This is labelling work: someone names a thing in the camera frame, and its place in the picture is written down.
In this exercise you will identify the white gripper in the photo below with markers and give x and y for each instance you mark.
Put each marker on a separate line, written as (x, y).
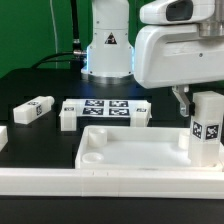
(177, 56)

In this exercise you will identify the white desk top tray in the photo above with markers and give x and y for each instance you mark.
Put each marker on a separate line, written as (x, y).
(138, 148)

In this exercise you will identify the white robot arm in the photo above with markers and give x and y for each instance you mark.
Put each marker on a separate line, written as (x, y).
(110, 56)

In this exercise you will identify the white front fence bar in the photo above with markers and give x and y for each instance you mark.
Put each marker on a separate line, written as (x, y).
(111, 183)

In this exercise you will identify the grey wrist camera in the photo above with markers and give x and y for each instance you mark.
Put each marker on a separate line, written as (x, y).
(164, 12)

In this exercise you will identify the white marker base plate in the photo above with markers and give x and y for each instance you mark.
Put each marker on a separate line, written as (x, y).
(106, 108)

